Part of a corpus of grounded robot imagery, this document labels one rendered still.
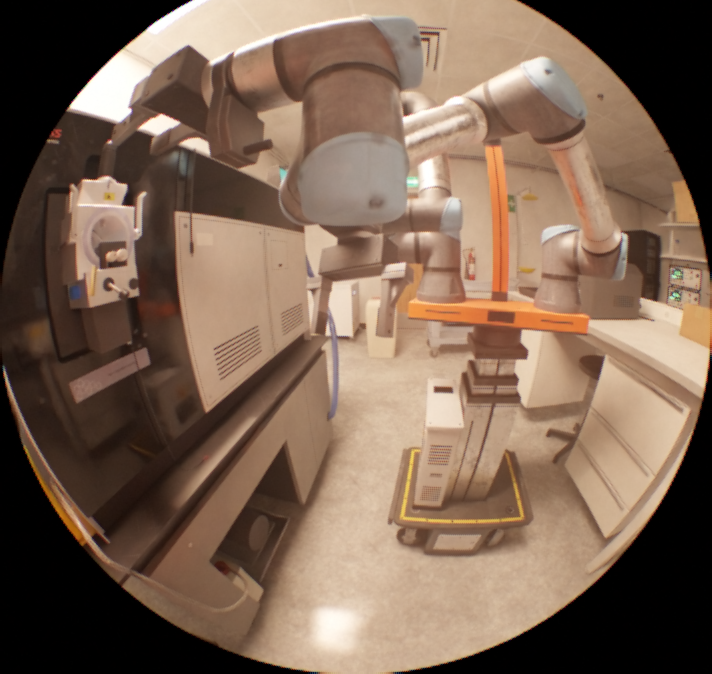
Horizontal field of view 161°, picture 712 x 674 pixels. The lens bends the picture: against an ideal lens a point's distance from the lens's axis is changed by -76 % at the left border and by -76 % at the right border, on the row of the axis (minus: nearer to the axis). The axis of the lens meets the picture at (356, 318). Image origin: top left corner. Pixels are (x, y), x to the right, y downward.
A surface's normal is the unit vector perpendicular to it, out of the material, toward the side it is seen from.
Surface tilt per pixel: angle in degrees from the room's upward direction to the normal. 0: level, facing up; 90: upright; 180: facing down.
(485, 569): 0
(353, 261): 66
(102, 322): 90
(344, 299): 90
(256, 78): 134
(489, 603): 0
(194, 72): 90
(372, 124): 90
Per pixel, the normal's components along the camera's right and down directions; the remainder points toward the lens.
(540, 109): -0.48, 0.87
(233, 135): 0.99, 0.01
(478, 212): -0.17, 0.23
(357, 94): 0.07, 0.22
